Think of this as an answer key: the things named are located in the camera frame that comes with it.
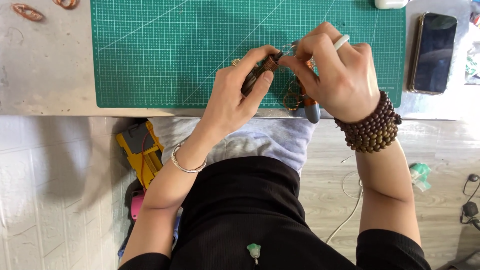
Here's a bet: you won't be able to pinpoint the person's left hand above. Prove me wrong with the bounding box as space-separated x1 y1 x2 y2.
198 44 281 140

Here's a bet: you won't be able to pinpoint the person's right hand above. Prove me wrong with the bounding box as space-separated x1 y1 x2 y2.
278 21 382 124

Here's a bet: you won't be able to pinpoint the white handled pliers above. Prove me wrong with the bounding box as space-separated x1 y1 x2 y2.
281 34 350 62

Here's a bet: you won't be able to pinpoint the copper wire workpiece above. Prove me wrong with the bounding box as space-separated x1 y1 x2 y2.
240 52 284 97

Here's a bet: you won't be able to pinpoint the person's grey trousers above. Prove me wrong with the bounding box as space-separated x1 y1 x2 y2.
149 117 319 177

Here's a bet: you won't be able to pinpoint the green cutting mat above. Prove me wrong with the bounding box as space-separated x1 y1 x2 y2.
90 0 407 109

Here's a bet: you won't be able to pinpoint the white earbuds case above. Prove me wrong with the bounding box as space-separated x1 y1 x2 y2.
374 0 409 10

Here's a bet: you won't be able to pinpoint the black smartphone in clear case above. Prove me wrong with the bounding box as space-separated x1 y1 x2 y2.
408 11 458 95

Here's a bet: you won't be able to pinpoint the person's black shirt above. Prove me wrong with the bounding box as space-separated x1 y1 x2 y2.
118 155 433 270

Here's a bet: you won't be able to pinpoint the green white plastic wrapper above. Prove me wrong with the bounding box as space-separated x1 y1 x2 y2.
409 162 433 193

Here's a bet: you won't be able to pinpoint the heap of colourful items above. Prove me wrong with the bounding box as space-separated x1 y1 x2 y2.
464 0 480 86

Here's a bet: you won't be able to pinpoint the pink plastic object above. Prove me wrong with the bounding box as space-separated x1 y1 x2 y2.
130 189 146 222

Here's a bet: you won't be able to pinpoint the green jade pendant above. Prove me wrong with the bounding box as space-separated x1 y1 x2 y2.
246 243 262 265

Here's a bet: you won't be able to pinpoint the orange grey handled pliers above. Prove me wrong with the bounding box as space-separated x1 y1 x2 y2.
296 77 322 124

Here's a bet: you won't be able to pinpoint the brown wooden bead bracelet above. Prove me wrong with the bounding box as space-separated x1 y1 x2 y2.
334 90 403 154

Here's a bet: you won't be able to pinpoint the small copper wire coil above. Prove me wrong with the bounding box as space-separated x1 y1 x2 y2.
282 80 302 112

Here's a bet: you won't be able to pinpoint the silver bangle bracelet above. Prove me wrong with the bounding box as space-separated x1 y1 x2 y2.
170 142 208 174

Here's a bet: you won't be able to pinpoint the yellow device with red wire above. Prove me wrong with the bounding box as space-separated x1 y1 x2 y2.
115 120 165 190

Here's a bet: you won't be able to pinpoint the white cable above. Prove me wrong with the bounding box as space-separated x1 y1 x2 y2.
325 155 365 245

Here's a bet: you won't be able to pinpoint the black power adapter with cable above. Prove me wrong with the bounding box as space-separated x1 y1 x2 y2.
460 173 480 231

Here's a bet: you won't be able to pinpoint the tangled copper wire loop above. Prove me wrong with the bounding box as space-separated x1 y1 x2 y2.
52 0 79 10
11 3 46 22

